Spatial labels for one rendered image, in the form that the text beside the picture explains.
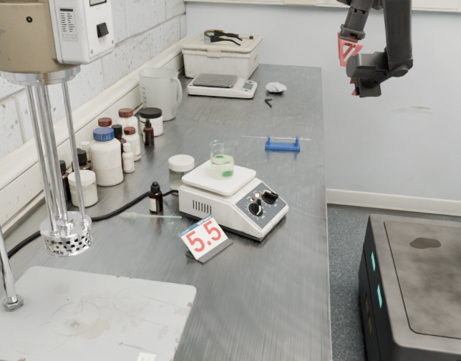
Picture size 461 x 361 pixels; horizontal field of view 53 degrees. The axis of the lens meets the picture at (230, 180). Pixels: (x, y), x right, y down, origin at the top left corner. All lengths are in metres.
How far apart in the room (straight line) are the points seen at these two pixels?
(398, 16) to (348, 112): 1.41
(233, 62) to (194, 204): 1.13
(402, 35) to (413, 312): 0.75
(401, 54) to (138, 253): 0.77
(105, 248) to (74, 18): 0.51
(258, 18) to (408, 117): 0.89
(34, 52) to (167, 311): 0.42
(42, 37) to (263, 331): 0.50
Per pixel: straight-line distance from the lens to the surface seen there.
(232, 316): 0.75
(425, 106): 2.50
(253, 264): 0.86
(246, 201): 0.93
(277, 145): 1.34
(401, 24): 1.11
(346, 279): 2.10
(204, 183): 0.94
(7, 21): 0.54
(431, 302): 1.49
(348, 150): 2.52
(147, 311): 0.76
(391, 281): 1.54
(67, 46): 0.53
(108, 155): 1.11
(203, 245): 0.88
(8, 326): 0.79
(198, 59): 2.04
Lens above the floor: 1.27
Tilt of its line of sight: 27 degrees down
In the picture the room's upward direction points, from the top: 1 degrees clockwise
